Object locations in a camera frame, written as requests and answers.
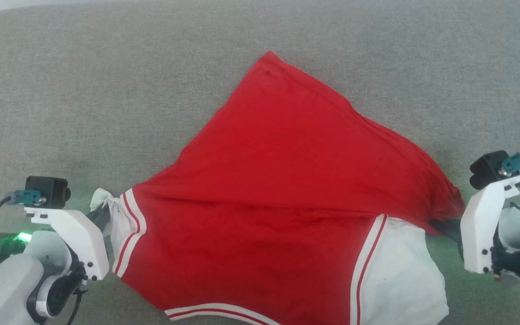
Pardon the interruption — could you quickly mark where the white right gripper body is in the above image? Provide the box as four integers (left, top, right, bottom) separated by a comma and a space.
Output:
460, 175, 520, 274

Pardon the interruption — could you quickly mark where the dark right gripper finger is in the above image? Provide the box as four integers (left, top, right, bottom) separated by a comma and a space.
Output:
429, 218, 463, 232
441, 228, 464, 248

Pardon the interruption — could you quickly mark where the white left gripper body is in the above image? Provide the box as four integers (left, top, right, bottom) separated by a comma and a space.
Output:
24, 206, 110, 281

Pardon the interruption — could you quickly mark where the red and white basketball jersey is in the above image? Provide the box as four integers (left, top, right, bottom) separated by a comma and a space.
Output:
90, 51, 467, 325

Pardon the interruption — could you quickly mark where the grey fabric sofa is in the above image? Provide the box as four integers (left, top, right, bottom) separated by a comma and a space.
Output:
0, 0, 520, 325

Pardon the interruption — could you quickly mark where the left cable with teal plug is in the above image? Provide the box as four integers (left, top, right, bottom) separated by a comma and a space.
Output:
0, 189, 42, 248

